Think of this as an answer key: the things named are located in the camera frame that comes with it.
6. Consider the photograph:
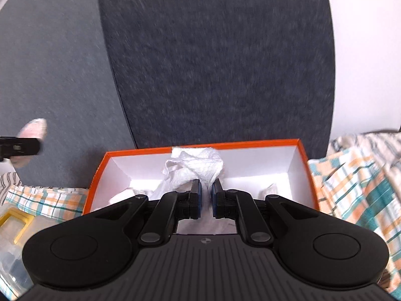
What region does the round pink white pad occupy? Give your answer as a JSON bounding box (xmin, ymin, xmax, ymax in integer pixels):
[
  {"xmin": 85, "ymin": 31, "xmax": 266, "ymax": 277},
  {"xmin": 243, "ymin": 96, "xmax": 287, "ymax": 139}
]
[{"xmin": 10, "ymin": 118, "xmax": 47, "ymax": 169}]

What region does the white knit cloth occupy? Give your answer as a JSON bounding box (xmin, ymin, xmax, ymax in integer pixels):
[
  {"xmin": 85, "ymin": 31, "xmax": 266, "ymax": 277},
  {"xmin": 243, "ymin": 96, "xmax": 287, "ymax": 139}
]
[{"xmin": 149, "ymin": 147, "xmax": 232, "ymax": 235}]

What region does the striped pillow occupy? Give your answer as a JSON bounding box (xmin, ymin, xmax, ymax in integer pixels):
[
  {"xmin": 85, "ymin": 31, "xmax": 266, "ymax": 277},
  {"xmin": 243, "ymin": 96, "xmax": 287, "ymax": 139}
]
[{"xmin": 0, "ymin": 172, "xmax": 22, "ymax": 206}]

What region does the orange cardboard box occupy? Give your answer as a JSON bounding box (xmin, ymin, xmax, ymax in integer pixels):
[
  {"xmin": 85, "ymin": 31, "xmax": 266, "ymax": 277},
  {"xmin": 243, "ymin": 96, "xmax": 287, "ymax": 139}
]
[{"xmin": 84, "ymin": 139, "xmax": 318, "ymax": 217}]

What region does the yellow box latch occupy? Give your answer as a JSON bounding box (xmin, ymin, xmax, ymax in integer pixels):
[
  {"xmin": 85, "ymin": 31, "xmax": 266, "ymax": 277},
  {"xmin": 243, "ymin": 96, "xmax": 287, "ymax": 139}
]
[{"xmin": 1, "ymin": 207, "xmax": 35, "ymax": 245}]

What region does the plaid teal orange bedsheet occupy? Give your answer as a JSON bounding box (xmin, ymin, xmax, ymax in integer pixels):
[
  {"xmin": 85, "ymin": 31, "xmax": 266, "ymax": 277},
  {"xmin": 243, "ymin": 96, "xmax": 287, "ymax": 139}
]
[{"xmin": 3, "ymin": 147, "xmax": 400, "ymax": 300}]

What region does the clear plastic box lid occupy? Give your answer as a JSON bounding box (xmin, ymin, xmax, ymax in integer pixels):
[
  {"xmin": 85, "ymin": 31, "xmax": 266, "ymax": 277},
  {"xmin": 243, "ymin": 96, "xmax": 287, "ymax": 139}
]
[{"xmin": 1, "ymin": 204, "xmax": 58, "ymax": 300}]

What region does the dark grey upholstered headboard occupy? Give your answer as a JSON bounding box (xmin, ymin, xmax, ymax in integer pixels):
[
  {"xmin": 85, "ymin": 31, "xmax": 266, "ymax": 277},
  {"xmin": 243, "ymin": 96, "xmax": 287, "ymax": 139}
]
[{"xmin": 0, "ymin": 0, "xmax": 337, "ymax": 189}]

